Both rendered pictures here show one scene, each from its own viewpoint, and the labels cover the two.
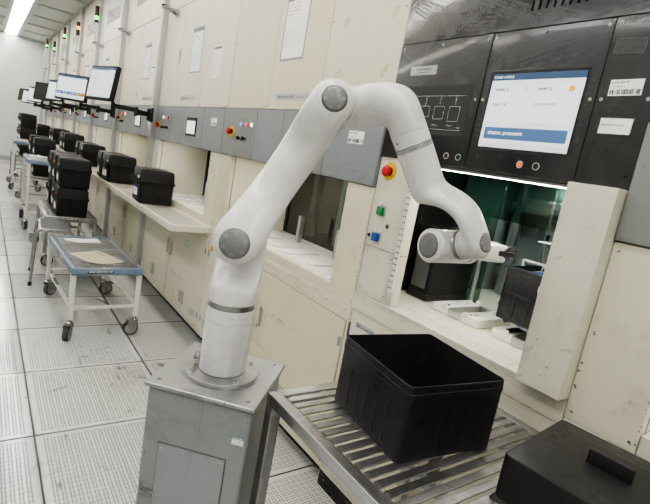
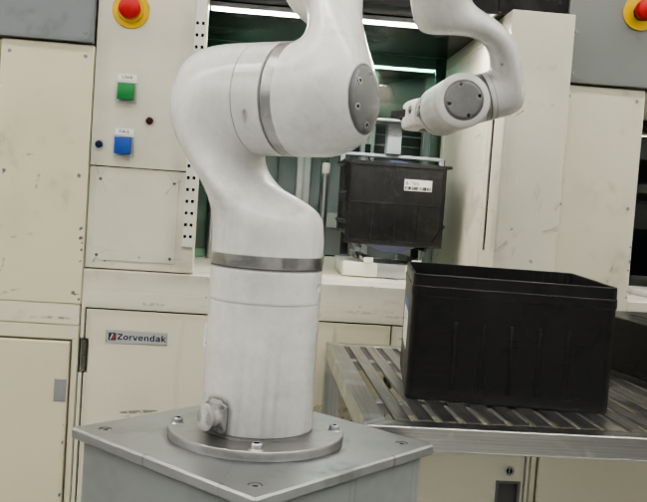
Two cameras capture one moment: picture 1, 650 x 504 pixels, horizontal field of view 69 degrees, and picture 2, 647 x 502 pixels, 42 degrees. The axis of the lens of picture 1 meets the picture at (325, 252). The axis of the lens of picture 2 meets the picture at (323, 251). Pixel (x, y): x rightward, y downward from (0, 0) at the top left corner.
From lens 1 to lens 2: 119 cm
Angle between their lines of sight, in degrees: 58
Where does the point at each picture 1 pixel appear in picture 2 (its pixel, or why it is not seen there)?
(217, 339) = (302, 344)
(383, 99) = not seen: outside the picture
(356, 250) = (69, 183)
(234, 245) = (372, 102)
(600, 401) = not seen: hidden behind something
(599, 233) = (563, 73)
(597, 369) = (570, 245)
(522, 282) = (377, 179)
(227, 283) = (301, 206)
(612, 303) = (572, 159)
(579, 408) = not seen: hidden behind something
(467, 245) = (515, 92)
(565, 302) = (539, 168)
